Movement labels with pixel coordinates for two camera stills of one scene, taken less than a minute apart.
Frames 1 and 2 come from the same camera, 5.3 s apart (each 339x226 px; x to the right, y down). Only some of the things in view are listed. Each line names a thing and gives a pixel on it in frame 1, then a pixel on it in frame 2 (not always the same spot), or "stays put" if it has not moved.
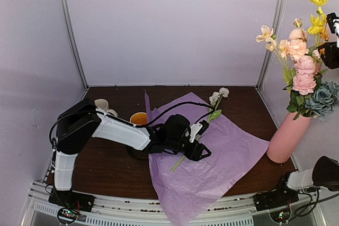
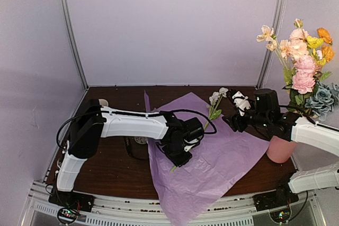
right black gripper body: [333, 61] -> [260, 120]
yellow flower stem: [318, 26] -> [313, 43]
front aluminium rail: [107, 212] stays put
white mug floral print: [103, 104] stays put
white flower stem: [214, 99] stays put
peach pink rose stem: [297, 45] stays put
